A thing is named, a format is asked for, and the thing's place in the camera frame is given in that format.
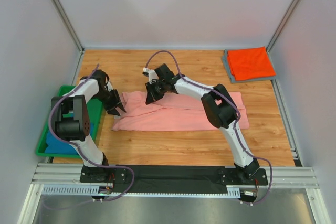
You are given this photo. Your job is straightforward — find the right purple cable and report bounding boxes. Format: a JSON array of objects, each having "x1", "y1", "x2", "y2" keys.
[{"x1": 145, "y1": 50, "x2": 274, "y2": 207}]

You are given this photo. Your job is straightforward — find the pink t-shirt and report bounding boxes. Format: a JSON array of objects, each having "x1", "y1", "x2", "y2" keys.
[{"x1": 112, "y1": 90, "x2": 249, "y2": 132}]

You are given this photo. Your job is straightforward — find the white slotted cable duct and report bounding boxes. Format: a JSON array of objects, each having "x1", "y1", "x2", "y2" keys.
[{"x1": 41, "y1": 185, "x2": 240, "y2": 198}]

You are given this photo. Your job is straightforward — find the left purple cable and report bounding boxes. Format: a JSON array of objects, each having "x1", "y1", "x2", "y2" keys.
[{"x1": 41, "y1": 63, "x2": 137, "y2": 210}]

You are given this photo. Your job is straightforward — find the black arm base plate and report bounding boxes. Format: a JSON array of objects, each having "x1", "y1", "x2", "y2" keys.
[{"x1": 80, "y1": 166, "x2": 268, "y2": 186}]

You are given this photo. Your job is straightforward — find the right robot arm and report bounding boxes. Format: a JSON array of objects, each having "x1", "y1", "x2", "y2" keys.
[{"x1": 143, "y1": 64, "x2": 260, "y2": 179}]

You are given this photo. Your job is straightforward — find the purple cable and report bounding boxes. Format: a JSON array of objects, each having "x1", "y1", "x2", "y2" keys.
[
  {"x1": 41, "y1": 63, "x2": 137, "y2": 210},
  {"x1": 145, "y1": 50, "x2": 274, "y2": 207}
]

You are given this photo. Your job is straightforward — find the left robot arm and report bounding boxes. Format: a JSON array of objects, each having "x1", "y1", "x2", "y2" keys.
[{"x1": 48, "y1": 70, "x2": 126, "y2": 167}]

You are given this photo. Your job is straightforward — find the folded orange t-shirt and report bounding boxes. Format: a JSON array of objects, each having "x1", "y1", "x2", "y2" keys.
[{"x1": 227, "y1": 47, "x2": 276, "y2": 81}]

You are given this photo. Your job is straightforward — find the aluminium frame rail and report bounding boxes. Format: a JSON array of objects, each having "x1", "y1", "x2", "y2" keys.
[{"x1": 31, "y1": 163, "x2": 319, "y2": 189}]

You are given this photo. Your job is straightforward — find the blue t-shirt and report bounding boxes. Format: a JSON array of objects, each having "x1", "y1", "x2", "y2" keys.
[{"x1": 44, "y1": 122, "x2": 97, "y2": 156}]

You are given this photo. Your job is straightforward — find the folded grey t-shirt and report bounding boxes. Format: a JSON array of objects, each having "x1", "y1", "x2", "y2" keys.
[{"x1": 221, "y1": 50, "x2": 277, "y2": 84}]

